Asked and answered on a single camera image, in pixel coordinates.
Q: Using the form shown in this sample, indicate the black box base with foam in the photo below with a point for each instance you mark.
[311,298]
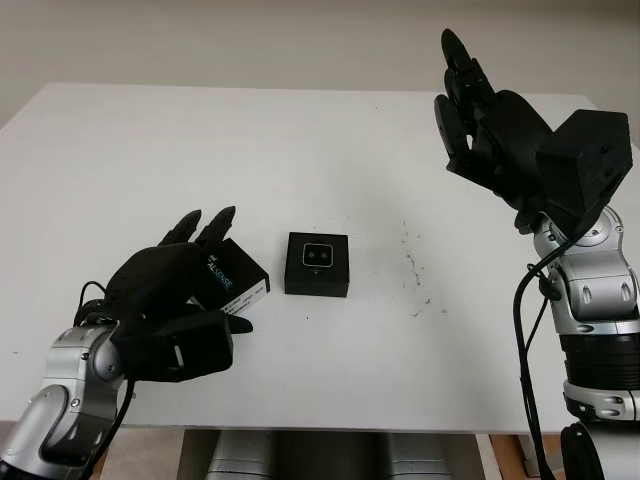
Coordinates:
[300,285]

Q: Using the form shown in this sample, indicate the small silver depth camera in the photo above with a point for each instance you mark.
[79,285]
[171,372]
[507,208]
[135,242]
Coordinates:
[318,256]

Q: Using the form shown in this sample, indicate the grey and black robot torso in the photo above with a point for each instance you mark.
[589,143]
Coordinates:
[325,457]

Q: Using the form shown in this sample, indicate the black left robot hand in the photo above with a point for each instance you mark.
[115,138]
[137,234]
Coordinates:
[155,275]

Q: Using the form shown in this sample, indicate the black RealSense box lid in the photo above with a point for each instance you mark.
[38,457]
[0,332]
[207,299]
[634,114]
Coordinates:
[235,275]

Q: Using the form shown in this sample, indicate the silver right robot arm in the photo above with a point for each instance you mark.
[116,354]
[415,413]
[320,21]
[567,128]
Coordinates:
[595,310]

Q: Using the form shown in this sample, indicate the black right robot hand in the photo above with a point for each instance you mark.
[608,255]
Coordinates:
[505,145]

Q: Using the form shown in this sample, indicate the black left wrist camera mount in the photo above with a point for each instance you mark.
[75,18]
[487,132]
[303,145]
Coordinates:
[195,350]

